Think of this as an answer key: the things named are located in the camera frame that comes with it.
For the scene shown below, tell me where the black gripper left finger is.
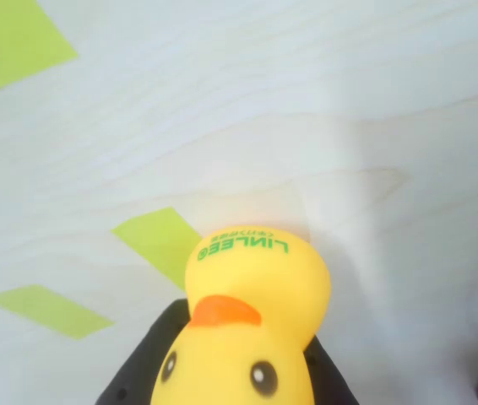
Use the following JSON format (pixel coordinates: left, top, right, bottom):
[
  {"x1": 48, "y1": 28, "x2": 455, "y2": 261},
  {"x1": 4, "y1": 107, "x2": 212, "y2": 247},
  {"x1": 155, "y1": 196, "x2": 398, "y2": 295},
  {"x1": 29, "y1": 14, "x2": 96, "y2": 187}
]
[{"x1": 95, "y1": 297, "x2": 193, "y2": 405}]

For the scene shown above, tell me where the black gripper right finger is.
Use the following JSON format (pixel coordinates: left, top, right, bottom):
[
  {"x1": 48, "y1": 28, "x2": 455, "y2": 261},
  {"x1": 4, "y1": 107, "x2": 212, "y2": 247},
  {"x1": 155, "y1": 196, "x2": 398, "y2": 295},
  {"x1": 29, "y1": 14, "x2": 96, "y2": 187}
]
[{"x1": 301, "y1": 332, "x2": 361, "y2": 405}]

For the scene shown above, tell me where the yellow rubber duck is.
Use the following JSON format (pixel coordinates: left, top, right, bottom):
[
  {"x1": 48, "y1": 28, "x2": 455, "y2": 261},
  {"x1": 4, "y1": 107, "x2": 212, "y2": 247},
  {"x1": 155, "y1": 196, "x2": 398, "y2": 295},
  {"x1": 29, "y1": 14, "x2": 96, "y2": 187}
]
[{"x1": 149, "y1": 227, "x2": 333, "y2": 405}]

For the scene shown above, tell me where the short yellow tape strip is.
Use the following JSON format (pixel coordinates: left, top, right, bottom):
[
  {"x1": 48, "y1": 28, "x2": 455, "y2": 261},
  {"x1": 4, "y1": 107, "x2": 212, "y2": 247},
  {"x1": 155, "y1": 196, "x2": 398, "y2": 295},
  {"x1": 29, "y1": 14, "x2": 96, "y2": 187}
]
[
  {"x1": 0, "y1": 0, "x2": 80, "y2": 91},
  {"x1": 0, "y1": 283, "x2": 116, "y2": 342},
  {"x1": 110, "y1": 206, "x2": 204, "y2": 292}
]

